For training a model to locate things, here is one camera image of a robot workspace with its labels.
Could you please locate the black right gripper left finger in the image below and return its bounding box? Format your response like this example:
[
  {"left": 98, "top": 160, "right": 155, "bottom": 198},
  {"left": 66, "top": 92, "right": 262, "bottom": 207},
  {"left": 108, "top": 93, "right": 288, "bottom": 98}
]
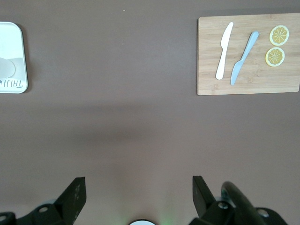
[{"left": 0, "top": 177, "right": 87, "bottom": 225}]

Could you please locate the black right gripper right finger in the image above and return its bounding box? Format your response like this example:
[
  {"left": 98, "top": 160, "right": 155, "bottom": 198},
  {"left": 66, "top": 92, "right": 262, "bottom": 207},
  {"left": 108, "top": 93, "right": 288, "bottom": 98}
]
[{"left": 188, "top": 176, "right": 289, "bottom": 225}]

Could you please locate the brown table cover mat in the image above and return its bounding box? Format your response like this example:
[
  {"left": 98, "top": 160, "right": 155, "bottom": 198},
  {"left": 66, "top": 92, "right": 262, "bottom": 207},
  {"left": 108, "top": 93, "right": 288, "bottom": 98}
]
[{"left": 0, "top": 0, "right": 300, "bottom": 225}]

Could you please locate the white plastic knife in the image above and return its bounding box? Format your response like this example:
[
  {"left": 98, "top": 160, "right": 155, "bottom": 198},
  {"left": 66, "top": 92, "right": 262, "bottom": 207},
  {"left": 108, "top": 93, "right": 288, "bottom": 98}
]
[{"left": 215, "top": 22, "right": 235, "bottom": 81}]

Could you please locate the wooden cutting board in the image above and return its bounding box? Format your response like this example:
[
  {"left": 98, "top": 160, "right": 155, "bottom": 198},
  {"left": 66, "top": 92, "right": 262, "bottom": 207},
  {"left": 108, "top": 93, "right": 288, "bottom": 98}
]
[{"left": 196, "top": 13, "right": 300, "bottom": 96}]

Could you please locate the cream bear print tray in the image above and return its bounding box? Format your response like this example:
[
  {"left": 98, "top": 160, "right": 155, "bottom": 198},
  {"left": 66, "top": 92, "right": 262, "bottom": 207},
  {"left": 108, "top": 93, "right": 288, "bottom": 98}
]
[{"left": 0, "top": 21, "right": 29, "bottom": 94}]

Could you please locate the grey plastic knife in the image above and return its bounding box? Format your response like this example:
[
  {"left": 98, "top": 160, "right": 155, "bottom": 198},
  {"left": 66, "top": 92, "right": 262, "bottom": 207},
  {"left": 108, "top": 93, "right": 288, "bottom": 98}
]
[{"left": 230, "top": 30, "right": 260, "bottom": 86}]

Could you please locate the yellow lemon slice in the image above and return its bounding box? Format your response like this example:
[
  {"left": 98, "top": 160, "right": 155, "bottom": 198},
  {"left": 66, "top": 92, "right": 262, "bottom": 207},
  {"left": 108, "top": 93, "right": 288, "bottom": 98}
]
[
  {"left": 265, "top": 46, "right": 285, "bottom": 68},
  {"left": 269, "top": 24, "right": 290, "bottom": 46}
]

